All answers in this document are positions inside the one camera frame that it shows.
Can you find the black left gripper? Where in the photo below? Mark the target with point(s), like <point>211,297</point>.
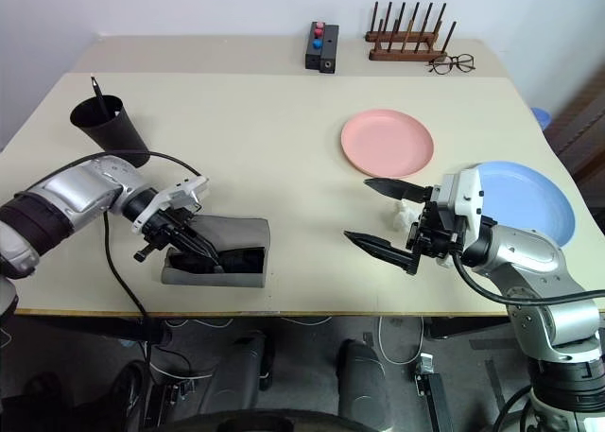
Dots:
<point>160,229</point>

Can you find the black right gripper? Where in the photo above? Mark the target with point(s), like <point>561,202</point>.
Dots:
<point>435,238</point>

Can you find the black sunglasses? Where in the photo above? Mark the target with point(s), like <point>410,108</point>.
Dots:
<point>241,259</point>

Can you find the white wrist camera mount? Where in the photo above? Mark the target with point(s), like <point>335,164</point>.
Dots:
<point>465,191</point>
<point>182,191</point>

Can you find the pink plastic plate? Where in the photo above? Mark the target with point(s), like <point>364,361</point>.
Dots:
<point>387,141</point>

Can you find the brown frame eyeglasses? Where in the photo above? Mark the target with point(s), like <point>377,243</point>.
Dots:
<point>465,62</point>

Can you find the blue plastic plate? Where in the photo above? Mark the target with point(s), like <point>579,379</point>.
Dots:
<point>529,200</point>

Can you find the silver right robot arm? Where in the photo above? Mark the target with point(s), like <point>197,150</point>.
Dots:
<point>529,252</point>

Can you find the black metal bracket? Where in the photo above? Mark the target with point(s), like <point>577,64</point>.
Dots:
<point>432,389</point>

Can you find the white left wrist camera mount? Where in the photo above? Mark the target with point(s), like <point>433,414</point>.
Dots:
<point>182,191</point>

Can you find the crumpled white tissue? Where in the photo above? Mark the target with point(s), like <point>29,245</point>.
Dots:
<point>402,217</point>

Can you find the brown wooden cabinet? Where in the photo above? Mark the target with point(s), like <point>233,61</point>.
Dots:
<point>586,129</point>

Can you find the black paper cup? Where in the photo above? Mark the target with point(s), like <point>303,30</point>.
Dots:
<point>118,134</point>

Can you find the black box with coloured buttons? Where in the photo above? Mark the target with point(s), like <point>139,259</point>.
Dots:
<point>317,49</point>

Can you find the dark wooden peg rack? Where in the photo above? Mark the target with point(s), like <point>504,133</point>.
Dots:
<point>402,36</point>
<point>406,55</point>

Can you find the blue plastic container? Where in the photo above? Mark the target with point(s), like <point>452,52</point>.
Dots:
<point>541,117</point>

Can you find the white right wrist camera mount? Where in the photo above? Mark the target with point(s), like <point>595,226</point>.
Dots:
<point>465,191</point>

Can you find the black pen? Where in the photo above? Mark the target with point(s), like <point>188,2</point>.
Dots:
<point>98,94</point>

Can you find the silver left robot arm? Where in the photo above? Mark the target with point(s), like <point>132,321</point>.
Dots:
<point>71,191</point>

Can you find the dark rounded shape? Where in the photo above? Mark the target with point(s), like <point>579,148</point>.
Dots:
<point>361,380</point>
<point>236,366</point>

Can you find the grey felt glasses case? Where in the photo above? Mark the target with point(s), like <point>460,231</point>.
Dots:
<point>236,229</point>

